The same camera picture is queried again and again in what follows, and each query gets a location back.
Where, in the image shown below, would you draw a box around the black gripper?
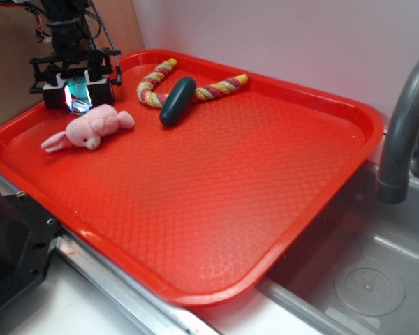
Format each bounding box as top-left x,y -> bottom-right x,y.
29,47 -> 122,110

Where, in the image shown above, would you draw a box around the grey sink basin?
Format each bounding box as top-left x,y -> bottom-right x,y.
258,163 -> 419,334

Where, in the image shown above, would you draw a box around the silver keys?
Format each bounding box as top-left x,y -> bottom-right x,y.
70,99 -> 90,116

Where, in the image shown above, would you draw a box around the black braided cable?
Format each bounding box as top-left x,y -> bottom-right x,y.
87,0 -> 124,87

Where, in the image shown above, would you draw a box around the red plastic tray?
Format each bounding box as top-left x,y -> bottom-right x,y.
0,50 -> 383,306

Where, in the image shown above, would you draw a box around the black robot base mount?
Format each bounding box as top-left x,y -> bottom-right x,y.
0,193 -> 59,313

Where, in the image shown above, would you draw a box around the grey sink faucet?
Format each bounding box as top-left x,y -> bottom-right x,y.
376,61 -> 419,204

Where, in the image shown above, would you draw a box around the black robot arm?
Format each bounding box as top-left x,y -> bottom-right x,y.
24,1 -> 122,114

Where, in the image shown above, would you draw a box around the multicolour twisted rope toy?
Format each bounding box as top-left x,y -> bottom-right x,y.
136,58 -> 249,108

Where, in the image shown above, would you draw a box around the pink plush bunny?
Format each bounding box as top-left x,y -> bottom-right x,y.
41,104 -> 135,153

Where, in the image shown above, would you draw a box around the dark green oblong toy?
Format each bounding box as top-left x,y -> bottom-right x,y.
159,77 -> 196,128

